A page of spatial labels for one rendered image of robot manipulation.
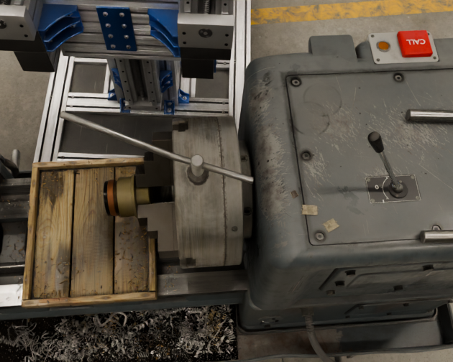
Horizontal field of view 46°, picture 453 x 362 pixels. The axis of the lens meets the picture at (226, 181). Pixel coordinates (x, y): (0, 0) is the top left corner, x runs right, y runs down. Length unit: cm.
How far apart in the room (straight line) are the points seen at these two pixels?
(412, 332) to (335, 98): 87
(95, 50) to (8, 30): 30
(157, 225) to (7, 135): 158
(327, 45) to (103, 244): 68
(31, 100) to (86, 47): 103
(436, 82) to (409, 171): 21
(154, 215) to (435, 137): 56
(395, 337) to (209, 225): 86
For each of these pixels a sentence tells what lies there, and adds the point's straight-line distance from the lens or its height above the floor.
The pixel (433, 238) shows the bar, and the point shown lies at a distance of 96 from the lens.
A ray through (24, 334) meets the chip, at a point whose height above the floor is 59.
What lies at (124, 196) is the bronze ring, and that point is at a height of 112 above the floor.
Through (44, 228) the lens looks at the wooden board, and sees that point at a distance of 136.
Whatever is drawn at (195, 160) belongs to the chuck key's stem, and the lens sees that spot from 89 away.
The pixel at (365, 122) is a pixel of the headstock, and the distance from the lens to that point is 104.
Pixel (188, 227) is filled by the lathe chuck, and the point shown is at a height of 119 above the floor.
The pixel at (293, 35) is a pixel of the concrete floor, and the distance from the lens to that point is 278.
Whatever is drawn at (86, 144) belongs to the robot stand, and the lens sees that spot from 221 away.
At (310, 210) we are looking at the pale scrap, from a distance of 94.
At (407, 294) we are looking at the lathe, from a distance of 137.
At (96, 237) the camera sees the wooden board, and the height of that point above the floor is 88.
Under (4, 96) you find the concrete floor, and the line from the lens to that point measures 268.
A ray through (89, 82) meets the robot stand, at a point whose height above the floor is 21.
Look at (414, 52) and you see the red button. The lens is 115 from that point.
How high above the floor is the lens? 212
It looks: 66 degrees down
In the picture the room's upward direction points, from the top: 6 degrees clockwise
